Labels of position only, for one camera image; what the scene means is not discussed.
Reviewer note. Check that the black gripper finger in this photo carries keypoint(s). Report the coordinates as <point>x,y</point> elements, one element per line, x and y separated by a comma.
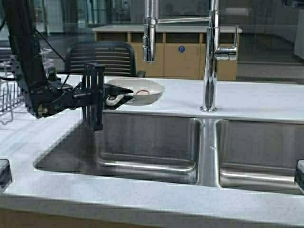
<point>113,90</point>
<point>113,102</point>

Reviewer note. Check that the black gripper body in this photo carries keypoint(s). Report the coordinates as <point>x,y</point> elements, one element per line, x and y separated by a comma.
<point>89,95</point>

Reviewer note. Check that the small white frying pan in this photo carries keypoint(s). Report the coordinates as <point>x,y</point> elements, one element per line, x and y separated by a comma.
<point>135,84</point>

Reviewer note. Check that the black robot base left corner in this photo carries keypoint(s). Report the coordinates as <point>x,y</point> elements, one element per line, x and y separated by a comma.
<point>5,175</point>

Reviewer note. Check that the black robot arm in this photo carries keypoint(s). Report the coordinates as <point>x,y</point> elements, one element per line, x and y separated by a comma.
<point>45,97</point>

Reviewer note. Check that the black mesh office chair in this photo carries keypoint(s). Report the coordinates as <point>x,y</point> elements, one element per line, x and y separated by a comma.
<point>117,57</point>

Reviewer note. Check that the wooden background shelf counter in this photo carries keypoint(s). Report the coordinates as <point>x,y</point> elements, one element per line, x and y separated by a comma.
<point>180,49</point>

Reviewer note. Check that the chrome kitchen faucet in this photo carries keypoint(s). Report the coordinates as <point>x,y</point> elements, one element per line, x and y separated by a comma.
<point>214,51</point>

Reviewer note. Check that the stainless steel double sink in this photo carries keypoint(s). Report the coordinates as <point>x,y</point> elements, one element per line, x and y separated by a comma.
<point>256,155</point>

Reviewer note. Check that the white wire dish rack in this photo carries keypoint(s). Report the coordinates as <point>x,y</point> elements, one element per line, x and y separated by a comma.
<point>10,95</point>

